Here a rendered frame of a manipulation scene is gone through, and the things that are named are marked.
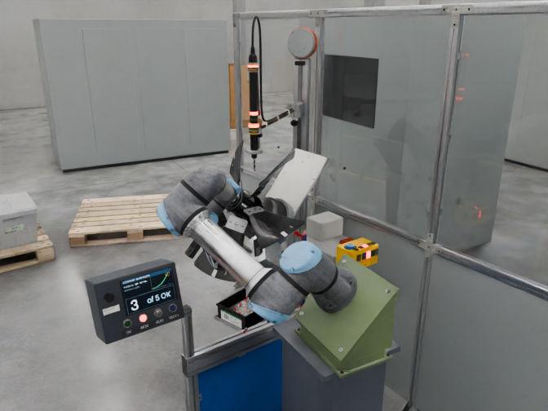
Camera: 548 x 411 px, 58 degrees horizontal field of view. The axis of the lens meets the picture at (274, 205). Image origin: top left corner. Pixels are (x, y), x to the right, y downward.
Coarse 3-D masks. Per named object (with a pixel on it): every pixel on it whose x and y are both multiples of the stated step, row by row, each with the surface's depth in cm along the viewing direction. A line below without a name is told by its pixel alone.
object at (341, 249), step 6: (354, 240) 221; (360, 240) 221; (366, 240) 221; (342, 246) 215; (372, 246) 215; (342, 252) 213; (348, 252) 210; (354, 252) 209; (360, 252) 211; (336, 258) 218; (354, 258) 210; (372, 258) 217; (366, 264) 216
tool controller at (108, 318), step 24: (144, 264) 162; (168, 264) 159; (96, 288) 146; (120, 288) 150; (144, 288) 154; (168, 288) 159; (96, 312) 150; (120, 312) 150; (144, 312) 155; (168, 312) 159; (120, 336) 150
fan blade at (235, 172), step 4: (240, 144) 247; (236, 148) 251; (240, 148) 244; (236, 152) 249; (240, 152) 242; (236, 156) 247; (240, 156) 241; (232, 160) 255; (236, 160) 245; (240, 160) 240; (236, 164) 244; (240, 164) 239; (232, 168) 254; (236, 168) 243; (232, 172) 254; (236, 172) 242; (232, 176) 255; (236, 176) 242; (236, 180) 244
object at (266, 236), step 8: (256, 216) 218; (264, 216) 217; (272, 216) 218; (280, 216) 218; (256, 224) 213; (264, 224) 212; (272, 224) 211; (280, 224) 211; (288, 224) 210; (296, 224) 209; (256, 232) 209; (264, 232) 208; (272, 232) 207; (280, 232) 206; (288, 232) 205; (264, 240) 205; (272, 240) 204; (280, 240) 203; (264, 248) 202
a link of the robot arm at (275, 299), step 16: (176, 192) 155; (192, 192) 154; (160, 208) 155; (176, 208) 153; (192, 208) 154; (176, 224) 154; (192, 224) 153; (208, 224) 154; (208, 240) 152; (224, 240) 152; (224, 256) 150; (240, 256) 150; (240, 272) 149; (256, 272) 149; (272, 272) 149; (256, 288) 146; (272, 288) 145; (288, 288) 145; (256, 304) 146; (272, 304) 144; (288, 304) 145; (272, 320) 145
